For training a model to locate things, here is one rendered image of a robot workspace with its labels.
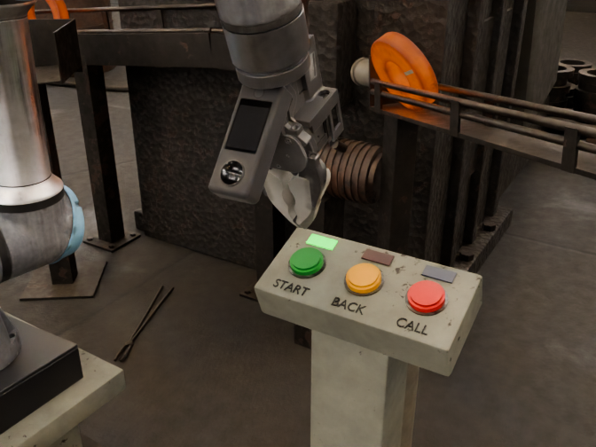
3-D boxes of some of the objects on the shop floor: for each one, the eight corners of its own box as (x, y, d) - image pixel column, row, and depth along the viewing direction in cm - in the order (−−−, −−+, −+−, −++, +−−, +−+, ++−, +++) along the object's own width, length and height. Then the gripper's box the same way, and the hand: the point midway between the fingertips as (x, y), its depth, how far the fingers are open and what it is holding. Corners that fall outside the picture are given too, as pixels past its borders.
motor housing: (306, 317, 173) (308, 122, 150) (382, 343, 163) (396, 138, 140) (280, 342, 163) (277, 138, 140) (359, 372, 153) (371, 156, 130)
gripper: (338, 34, 62) (362, 199, 77) (259, 26, 66) (295, 184, 81) (294, 82, 57) (329, 249, 72) (211, 71, 61) (260, 231, 76)
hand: (298, 223), depth 74 cm, fingers closed
